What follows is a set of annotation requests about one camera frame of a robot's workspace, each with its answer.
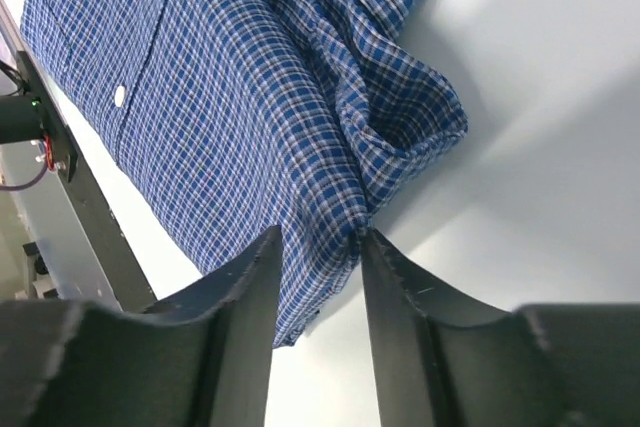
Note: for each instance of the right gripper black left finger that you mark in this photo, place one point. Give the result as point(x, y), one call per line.
point(200, 357)

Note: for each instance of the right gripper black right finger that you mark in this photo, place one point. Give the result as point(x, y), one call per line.
point(444, 358)

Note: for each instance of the blue checkered long sleeve shirt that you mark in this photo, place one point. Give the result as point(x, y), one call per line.
point(230, 116)

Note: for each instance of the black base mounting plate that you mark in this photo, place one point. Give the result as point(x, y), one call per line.
point(74, 229)

